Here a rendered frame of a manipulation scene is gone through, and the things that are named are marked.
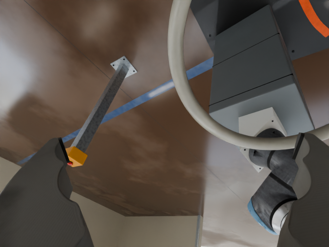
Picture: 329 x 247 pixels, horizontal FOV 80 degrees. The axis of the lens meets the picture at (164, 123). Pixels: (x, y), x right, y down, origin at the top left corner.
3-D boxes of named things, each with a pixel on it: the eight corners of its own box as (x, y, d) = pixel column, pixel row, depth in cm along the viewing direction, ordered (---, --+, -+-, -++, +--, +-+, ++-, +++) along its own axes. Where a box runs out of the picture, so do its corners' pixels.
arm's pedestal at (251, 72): (296, 51, 153) (332, 140, 100) (234, 78, 182) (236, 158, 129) (274, -10, 127) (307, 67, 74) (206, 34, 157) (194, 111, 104)
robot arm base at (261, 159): (285, 142, 98) (304, 152, 90) (258, 170, 99) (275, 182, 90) (271, 120, 89) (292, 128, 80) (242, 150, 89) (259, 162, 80)
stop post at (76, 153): (110, 63, 198) (49, 157, 131) (124, 55, 187) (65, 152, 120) (123, 78, 210) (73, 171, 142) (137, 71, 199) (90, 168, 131)
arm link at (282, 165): (301, 149, 88) (347, 171, 73) (278, 179, 90) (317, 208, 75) (286, 135, 80) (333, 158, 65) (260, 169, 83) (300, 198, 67)
